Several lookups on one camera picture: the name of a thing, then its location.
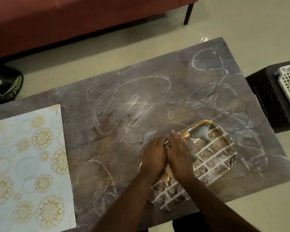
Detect brick-pattern tray with gold handles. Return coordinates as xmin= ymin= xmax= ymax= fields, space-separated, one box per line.
xmin=139 ymin=120 xmax=238 ymax=212

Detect person's left hand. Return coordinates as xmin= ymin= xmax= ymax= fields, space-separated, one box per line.
xmin=140 ymin=136 xmax=169 ymax=178

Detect green black helmet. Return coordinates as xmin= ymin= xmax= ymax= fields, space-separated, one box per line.
xmin=0 ymin=66 xmax=24 ymax=107

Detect white gold-flowered placemat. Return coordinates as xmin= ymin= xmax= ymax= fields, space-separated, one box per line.
xmin=0 ymin=104 xmax=77 ymax=232

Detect white plastic basket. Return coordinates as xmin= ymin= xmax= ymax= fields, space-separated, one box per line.
xmin=275 ymin=61 xmax=290 ymax=120

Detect dark plastic stool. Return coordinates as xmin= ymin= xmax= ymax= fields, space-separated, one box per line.
xmin=245 ymin=59 xmax=290 ymax=134

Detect person's left forearm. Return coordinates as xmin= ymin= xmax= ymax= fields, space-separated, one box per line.
xmin=92 ymin=171 xmax=165 ymax=232

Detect person's right hand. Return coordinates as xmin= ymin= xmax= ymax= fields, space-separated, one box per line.
xmin=165 ymin=130 xmax=195 ymax=183

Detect red sofa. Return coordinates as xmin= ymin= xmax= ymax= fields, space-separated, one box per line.
xmin=0 ymin=0 xmax=200 ymax=61

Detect person's right forearm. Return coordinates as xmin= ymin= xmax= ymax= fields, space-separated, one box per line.
xmin=181 ymin=177 xmax=251 ymax=232

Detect person's black trousers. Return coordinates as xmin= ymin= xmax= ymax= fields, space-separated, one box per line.
xmin=171 ymin=211 xmax=217 ymax=232

